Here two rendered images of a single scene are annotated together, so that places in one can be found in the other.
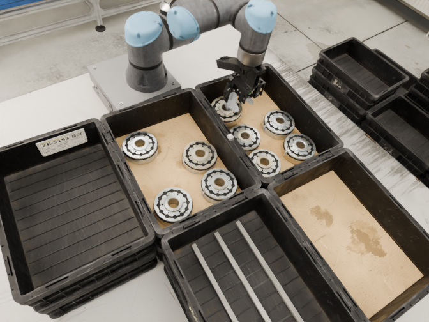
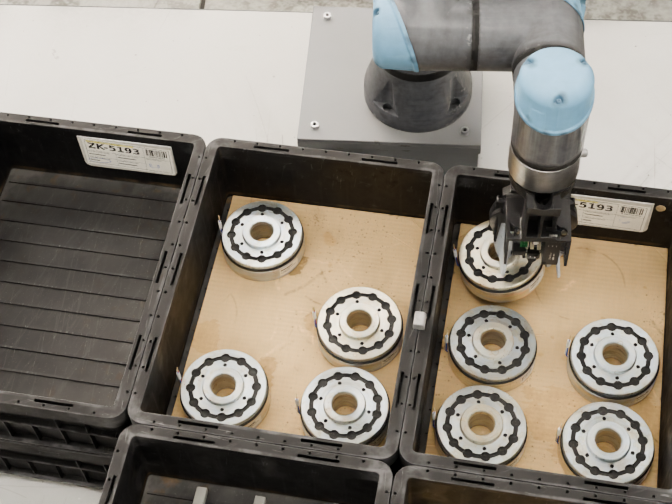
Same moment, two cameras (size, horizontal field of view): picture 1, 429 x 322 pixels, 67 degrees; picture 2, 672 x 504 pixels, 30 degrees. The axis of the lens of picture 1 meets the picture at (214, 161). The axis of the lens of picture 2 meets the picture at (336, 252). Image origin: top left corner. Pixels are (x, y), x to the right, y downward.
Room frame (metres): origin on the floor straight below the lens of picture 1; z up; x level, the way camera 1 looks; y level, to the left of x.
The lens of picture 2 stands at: (0.08, -0.55, 2.15)
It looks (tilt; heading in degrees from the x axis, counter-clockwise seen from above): 56 degrees down; 54
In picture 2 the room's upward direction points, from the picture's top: 5 degrees counter-clockwise
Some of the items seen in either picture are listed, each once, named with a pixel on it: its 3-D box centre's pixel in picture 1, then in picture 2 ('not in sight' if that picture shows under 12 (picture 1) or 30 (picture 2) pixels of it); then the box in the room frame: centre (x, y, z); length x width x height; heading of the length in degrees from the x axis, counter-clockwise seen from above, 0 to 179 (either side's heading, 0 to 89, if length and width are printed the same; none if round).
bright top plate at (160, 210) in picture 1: (173, 204); (223, 388); (0.37, 0.09, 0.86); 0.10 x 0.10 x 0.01
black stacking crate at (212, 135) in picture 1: (177, 162); (298, 312); (0.50, 0.10, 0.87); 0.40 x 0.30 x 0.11; 39
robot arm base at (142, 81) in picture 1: (146, 67); (418, 67); (0.88, 0.30, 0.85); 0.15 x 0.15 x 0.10
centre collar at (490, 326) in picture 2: (244, 135); (493, 340); (0.65, -0.08, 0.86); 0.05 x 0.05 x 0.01
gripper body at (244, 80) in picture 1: (247, 76); (538, 206); (0.74, -0.05, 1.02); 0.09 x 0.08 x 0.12; 46
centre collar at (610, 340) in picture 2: (279, 121); (615, 354); (0.74, -0.19, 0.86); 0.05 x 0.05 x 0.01
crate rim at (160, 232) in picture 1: (177, 152); (295, 289); (0.50, 0.10, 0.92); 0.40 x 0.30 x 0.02; 39
